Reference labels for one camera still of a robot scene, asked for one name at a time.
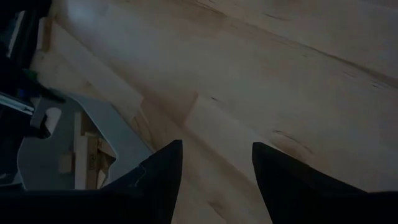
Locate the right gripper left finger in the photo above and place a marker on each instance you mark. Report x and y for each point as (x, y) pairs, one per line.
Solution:
(93, 207)

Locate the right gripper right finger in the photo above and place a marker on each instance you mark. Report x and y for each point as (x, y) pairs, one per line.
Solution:
(311, 202)

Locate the light wooden block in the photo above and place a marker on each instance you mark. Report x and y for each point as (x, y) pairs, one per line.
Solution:
(80, 152)

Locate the green toy brick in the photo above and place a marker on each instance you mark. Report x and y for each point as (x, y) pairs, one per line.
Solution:
(30, 74)

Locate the pale blue translucent bin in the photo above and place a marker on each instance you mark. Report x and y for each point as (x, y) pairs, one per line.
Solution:
(124, 133)

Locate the black aluminium table frame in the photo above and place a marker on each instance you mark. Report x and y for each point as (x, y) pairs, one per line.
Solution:
(12, 56)

